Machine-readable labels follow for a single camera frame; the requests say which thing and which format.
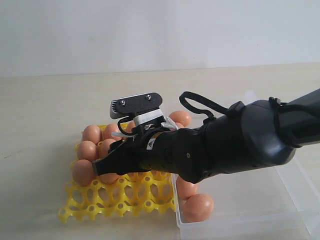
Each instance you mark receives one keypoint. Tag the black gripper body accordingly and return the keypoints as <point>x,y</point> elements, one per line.
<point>183,152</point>

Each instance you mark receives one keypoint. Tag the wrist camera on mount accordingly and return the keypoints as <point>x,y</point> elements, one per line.
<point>142,109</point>

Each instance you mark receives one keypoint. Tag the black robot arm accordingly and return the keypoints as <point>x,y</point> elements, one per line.
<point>262,134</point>

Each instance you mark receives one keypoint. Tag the brown egg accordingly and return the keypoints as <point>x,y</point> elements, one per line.
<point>109,178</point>
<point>87,150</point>
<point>198,208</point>
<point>185,189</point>
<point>104,147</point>
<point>181,117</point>
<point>83,173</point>
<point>109,130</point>
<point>92,133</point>
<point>130,127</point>

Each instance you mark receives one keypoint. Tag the yellow plastic egg tray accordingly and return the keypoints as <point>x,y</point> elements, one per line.
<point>132,193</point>

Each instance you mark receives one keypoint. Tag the clear plastic container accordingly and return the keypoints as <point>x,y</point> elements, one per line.
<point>281,202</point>

